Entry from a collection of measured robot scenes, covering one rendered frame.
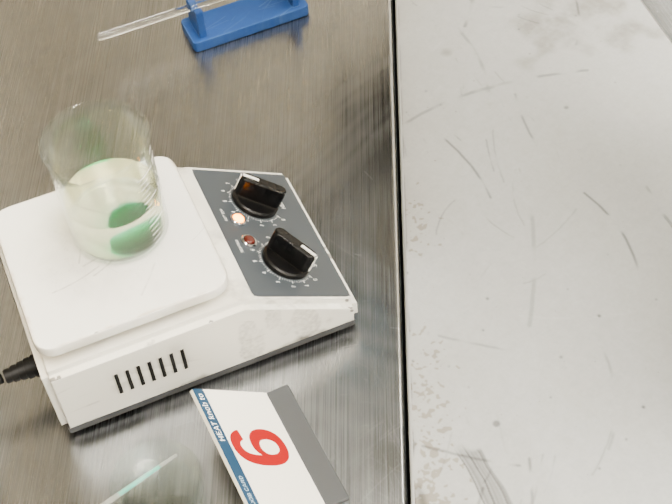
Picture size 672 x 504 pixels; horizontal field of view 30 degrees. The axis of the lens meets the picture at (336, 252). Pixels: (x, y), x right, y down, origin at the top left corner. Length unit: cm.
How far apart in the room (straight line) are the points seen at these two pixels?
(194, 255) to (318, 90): 26
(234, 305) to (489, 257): 19
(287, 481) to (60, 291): 18
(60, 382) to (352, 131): 31
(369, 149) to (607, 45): 21
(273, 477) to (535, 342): 20
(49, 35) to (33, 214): 29
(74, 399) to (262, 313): 12
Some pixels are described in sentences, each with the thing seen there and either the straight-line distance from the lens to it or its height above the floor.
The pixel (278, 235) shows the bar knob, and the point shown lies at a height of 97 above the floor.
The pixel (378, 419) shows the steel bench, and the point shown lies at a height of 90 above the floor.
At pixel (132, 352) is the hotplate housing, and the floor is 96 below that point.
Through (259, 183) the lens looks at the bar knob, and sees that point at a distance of 82.
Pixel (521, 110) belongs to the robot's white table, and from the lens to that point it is 96.
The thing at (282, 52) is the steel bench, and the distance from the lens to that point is 101.
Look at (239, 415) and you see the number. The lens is 77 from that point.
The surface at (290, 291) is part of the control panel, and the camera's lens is 78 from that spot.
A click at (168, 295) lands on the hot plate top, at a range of 74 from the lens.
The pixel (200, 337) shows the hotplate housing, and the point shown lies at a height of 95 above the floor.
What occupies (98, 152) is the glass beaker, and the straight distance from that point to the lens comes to 77.
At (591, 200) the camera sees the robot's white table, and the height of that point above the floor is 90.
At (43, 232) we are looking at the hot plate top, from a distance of 80.
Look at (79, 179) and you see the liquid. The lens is 77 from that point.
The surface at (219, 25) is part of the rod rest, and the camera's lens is 103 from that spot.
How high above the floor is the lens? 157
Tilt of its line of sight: 51 degrees down
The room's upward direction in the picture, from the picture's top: 5 degrees counter-clockwise
